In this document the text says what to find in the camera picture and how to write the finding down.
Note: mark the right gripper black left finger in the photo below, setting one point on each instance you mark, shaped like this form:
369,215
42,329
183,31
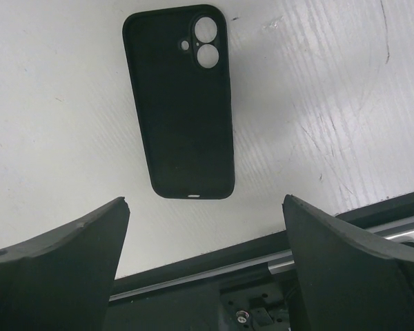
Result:
62,279

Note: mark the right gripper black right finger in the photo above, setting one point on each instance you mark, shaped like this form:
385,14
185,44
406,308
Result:
350,279

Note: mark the black phone case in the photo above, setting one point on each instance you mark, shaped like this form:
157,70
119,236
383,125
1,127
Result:
179,71

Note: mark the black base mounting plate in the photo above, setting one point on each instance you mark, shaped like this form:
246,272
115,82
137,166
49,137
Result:
249,286

